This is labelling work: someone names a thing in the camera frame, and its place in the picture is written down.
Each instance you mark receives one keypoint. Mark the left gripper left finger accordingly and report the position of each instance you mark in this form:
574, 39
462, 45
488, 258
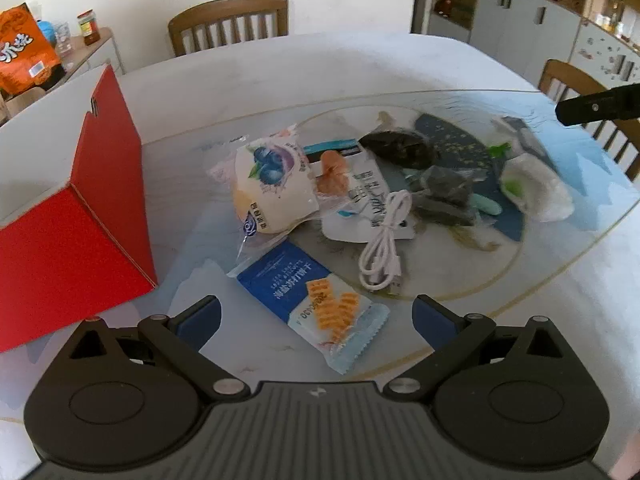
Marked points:
178, 341

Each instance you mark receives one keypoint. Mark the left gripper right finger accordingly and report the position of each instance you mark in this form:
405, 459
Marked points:
454, 340

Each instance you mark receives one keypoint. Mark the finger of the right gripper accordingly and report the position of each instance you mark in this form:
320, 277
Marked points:
619, 103

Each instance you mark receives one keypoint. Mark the blue cracker packet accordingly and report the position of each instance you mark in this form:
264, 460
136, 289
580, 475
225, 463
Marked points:
314, 302

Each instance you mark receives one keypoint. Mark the dark seaweed snack bag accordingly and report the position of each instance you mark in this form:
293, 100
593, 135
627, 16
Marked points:
441, 195

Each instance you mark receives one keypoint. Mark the blueberry bread package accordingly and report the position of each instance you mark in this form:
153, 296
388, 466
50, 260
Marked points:
272, 186

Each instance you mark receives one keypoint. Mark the dark brown snack packet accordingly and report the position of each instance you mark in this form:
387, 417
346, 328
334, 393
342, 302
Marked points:
403, 148

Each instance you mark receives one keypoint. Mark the teal small object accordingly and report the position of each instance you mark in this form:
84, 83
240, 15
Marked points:
485, 205

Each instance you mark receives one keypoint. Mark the wooden chair right side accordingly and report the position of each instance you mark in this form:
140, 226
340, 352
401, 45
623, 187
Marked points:
621, 140

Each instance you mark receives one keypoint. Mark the wooden chair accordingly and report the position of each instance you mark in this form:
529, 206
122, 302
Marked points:
621, 140
220, 23

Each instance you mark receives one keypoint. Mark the red cardboard box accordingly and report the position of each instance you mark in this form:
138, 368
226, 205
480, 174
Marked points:
74, 234

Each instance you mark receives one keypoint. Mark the white side cabinet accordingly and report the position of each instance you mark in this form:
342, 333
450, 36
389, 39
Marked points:
83, 58

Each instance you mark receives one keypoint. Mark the orange snack bag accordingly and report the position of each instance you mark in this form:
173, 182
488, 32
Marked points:
27, 58

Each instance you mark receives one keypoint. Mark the red-lid sauce jar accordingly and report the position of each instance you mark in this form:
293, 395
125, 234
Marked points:
89, 28

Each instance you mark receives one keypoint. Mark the clear drinking glass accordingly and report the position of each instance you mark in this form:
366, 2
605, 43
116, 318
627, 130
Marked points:
64, 45

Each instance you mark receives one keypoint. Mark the wooden chair far side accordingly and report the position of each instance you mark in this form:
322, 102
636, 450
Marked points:
220, 23

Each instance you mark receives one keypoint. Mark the blue globe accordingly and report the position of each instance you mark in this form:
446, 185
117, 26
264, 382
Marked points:
48, 32

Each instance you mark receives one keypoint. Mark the grey wall cabinet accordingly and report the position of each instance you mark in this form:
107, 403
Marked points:
600, 37

